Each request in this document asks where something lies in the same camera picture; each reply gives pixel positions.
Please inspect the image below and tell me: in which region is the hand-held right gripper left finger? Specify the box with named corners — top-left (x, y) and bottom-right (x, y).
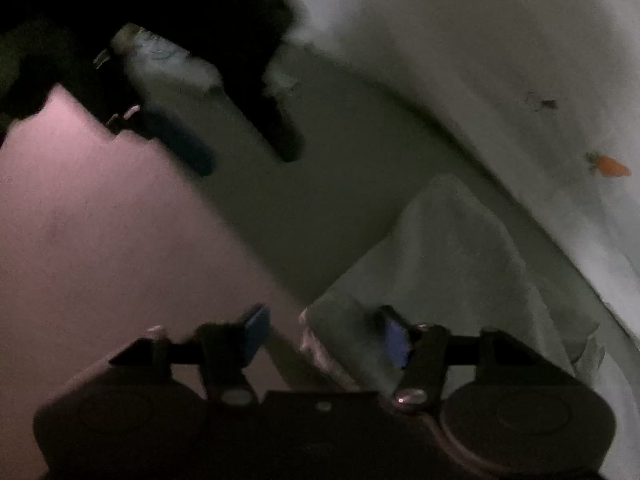
top-left (109, 303), bottom-right (273, 405)

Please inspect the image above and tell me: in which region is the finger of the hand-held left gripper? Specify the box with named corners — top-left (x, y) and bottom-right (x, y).
top-left (219, 66), bottom-right (305, 163)
top-left (106, 104), bottom-right (217, 178)

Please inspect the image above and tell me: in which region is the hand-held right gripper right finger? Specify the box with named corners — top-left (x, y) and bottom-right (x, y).
top-left (374, 304), bottom-right (572, 412)

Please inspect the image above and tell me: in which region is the grey-white cloth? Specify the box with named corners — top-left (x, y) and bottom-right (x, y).
top-left (299, 174), bottom-right (603, 397)

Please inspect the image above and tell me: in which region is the white printed blanket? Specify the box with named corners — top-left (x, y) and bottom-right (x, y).
top-left (277, 0), bottom-right (640, 480)

